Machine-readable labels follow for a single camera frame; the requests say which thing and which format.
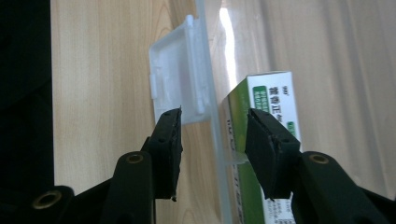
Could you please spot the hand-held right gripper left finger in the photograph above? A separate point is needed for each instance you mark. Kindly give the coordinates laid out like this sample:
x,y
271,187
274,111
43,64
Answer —
x,y
166,155

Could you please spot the green white medicine box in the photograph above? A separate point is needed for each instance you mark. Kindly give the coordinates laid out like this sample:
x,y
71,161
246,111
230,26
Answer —
x,y
274,93

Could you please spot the clear plastic storage box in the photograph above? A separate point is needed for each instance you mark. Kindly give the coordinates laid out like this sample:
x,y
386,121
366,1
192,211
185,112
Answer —
x,y
174,71

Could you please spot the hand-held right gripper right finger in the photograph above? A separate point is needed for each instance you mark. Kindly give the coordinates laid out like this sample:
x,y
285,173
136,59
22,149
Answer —
x,y
271,155

